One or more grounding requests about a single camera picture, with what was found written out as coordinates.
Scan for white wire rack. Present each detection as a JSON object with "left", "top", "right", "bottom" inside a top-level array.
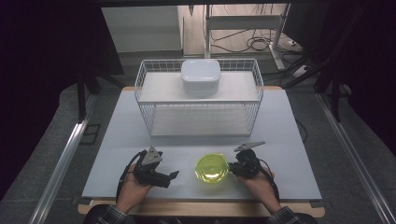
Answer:
[{"left": 134, "top": 58, "right": 265, "bottom": 138}]

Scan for dark curtain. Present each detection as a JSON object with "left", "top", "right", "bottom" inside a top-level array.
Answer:
[
  {"left": 0, "top": 0, "right": 125, "bottom": 202},
  {"left": 281, "top": 0, "right": 396, "bottom": 157}
]

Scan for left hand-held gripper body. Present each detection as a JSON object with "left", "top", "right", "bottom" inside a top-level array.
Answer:
[{"left": 133, "top": 146, "right": 164, "bottom": 185}]

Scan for person's right hand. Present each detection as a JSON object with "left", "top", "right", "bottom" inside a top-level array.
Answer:
[{"left": 237, "top": 167, "right": 283, "bottom": 216}]

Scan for person's left hand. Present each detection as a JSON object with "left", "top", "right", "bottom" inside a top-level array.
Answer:
[{"left": 116, "top": 162, "right": 154, "bottom": 215}]

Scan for black floor cables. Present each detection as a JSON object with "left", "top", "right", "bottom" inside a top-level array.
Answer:
[{"left": 209, "top": 28, "right": 302, "bottom": 54}]

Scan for black metal stand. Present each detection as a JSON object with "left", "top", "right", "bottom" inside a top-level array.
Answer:
[
  {"left": 75, "top": 69, "right": 127, "bottom": 123},
  {"left": 281, "top": 55, "right": 345, "bottom": 123}
]

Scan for aluminium rail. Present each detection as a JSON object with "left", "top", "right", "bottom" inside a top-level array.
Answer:
[
  {"left": 315, "top": 92, "right": 396, "bottom": 224},
  {"left": 28, "top": 119, "right": 92, "bottom": 224}
]

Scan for yellow-green translucent bowl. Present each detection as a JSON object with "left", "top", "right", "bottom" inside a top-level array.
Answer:
[{"left": 194, "top": 151, "right": 232, "bottom": 185}]

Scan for white power strip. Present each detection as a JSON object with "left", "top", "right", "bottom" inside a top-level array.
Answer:
[{"left": 291, "top": 64, "right": 312, "bottom": 79}]

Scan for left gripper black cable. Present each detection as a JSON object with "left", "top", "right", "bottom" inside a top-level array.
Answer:
[{"left": 115, "top": 149, "right": 148, "bottom": 203}]

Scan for white panel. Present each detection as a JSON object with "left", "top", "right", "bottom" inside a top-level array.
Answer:
[{"left": 100, "top": 5, "right": 184, "bottom": 54}]

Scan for white square bowl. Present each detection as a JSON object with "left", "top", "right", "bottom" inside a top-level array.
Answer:
[{"left": 180, "top": 58, "right": 222, "bottom": 96}]

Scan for white desk frame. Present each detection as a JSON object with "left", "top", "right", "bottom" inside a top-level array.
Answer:
[{"left": 203, "top": 3, "right": 292, "bottom": 72}]

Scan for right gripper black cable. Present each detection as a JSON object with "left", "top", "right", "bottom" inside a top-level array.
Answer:
[{"left": 257, "top": 158, "right": 281, "bottom": 203}]

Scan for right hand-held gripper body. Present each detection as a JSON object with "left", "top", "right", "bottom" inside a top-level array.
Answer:
[{"left": 233, "top": 141, "right": 266, "bottom": 180}]

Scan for thin black cable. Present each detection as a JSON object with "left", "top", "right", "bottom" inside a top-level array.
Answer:
[{"left": 295, "top": 119, "right": 309, "bottom": 144}]

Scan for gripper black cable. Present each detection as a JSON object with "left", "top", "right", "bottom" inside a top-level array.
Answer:
[
  {"left": 257, "top": 158, "right": 281, "bottom": 203},
  {"left": 115, "top": 149, "right": 148, "bottom": 203}
]

